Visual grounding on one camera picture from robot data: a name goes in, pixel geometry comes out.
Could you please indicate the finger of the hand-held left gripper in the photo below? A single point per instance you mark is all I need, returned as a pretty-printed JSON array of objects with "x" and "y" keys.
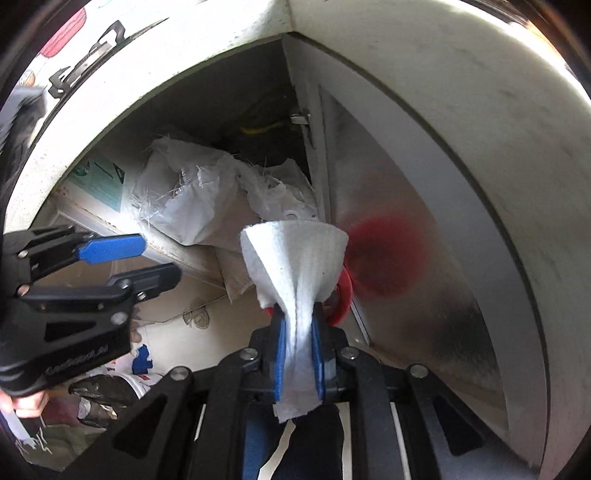
[
  {"x": 147, "y": 279},
  {"x": 111, "y": 249}
]

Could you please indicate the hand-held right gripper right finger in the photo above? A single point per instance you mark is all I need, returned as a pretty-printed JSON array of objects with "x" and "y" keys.
[{"x": 318, "y": 360}]

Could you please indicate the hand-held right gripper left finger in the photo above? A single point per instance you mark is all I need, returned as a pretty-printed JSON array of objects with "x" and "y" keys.
[{"x": 278, "y": 360}]

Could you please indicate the red bin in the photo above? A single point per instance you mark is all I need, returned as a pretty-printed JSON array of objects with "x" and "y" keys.
[{"x": 345, "y": 295}]

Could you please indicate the white paper towel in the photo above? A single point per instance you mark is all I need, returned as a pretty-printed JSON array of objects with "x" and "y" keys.
[{"x": 295, "y": 258}]

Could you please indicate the person's left hand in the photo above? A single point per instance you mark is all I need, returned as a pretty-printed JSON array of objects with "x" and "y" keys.
[{"x": 27, "y": 402}]

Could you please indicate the round floor drain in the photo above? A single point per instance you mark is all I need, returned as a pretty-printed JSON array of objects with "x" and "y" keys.
[{"x": 196, "y": 318}]

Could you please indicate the crumpled dark plastic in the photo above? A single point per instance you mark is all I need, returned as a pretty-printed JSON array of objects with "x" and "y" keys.
[{"x": 99, "y": 397}]

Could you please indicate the green printed cardboard box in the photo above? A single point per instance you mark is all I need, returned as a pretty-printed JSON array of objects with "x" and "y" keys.
[{"x": 99, "y": 177}]

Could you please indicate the blue and white packet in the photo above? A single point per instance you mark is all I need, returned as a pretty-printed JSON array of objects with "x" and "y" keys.
[{"x": 142, "y": 360}]

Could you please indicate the person's leg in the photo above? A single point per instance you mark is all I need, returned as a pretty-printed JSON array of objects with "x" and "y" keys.
[{"x": 314, "y": 443}]

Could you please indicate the white woven sack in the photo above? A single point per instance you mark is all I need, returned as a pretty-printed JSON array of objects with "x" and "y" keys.
[{"x": 184, "y": 198}]

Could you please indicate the white bucket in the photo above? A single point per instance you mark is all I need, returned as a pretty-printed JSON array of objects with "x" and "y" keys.
[{"x": 138, "y": 385}]

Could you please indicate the metal cabinet door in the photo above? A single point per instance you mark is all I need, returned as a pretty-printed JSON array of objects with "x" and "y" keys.
[{"x": 406, "y": 323}]

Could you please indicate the white plastic bag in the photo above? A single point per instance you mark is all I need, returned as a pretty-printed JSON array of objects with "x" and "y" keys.
[{"x": 281, "y": 194}]

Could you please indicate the black gas stove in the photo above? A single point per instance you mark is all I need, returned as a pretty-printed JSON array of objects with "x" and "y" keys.
[{"x": 69, "y": 78}]

